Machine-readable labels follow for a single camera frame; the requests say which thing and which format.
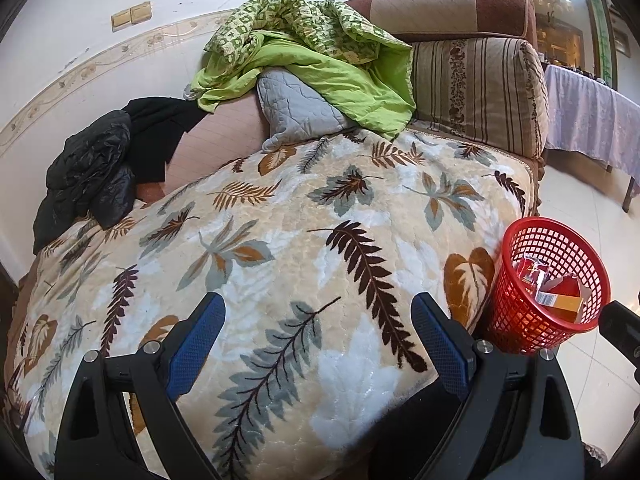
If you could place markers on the glass display cabinet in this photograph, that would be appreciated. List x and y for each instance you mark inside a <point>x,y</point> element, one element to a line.
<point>550,10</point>

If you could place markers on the beige wall switch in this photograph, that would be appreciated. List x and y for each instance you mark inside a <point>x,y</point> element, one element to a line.
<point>121,20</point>
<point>140,14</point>

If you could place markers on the black puffer jacket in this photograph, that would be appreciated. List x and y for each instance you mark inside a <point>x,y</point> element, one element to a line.
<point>85,170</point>

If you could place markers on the green patterned quilt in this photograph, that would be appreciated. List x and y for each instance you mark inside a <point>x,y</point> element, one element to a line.
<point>320,75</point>

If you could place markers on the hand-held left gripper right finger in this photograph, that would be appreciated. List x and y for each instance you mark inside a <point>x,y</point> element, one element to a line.
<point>442,345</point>

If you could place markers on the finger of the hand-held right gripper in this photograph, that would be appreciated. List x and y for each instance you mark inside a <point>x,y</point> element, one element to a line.
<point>620,325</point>

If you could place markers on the red plastic basket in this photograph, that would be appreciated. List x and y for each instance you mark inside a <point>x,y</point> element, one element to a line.
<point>520,320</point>

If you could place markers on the grey quilted pillow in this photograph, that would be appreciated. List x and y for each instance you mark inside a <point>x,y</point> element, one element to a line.
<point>290,105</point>

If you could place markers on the white and red box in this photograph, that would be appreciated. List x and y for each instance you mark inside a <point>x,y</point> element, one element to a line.
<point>530,275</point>

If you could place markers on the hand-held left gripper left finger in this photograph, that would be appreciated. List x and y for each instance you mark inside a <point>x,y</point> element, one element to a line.
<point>195,345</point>

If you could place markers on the orange box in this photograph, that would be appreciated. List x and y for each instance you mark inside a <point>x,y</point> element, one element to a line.
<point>565,305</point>

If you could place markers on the black cloth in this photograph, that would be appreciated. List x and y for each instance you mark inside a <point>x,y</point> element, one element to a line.
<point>155,135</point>

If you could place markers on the lilac tablecloth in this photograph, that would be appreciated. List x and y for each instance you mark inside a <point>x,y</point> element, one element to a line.
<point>590,115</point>

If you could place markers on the leaf print blanket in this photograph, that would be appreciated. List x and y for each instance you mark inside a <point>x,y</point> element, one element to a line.
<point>300,240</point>

